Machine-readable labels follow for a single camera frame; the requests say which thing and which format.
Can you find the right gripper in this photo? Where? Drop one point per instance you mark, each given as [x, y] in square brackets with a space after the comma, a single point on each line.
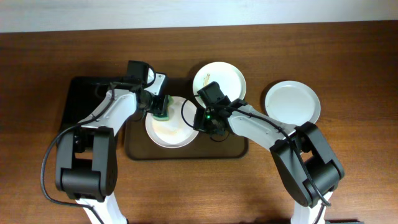
[200, 119]

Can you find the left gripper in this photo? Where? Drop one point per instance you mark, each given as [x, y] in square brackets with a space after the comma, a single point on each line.
[159, 105]

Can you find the green yellow sponge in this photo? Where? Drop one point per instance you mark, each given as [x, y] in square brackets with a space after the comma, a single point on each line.
[161, 105]

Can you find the white plate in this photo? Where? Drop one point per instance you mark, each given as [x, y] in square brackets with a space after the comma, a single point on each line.
[292, 102]
[230, 79]
[174, 132]

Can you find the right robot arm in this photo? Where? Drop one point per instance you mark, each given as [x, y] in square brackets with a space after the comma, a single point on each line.
[308, 167]

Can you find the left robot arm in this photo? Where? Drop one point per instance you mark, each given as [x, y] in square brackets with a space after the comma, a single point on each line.
[86, 164]

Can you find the brown serving tray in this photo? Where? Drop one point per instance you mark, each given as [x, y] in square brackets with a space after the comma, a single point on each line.
[140, 147]

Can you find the black rectangular tray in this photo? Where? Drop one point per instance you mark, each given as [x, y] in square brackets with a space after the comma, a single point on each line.
[84, 95]

